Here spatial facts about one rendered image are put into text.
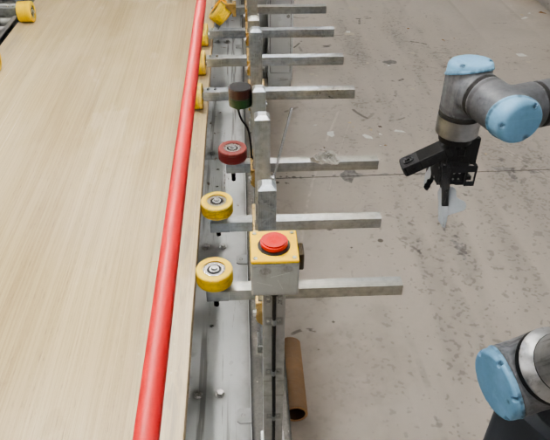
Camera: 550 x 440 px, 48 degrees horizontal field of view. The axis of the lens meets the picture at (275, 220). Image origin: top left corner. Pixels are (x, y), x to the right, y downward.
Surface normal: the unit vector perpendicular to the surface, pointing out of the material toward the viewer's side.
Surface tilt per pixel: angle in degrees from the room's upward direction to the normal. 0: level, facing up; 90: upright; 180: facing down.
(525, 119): 90
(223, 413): 0
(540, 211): 0
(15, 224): 0
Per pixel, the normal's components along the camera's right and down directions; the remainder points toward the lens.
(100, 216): 0.00, -0.79
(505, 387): -0.95, 0.25
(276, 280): 0.05, 0.61
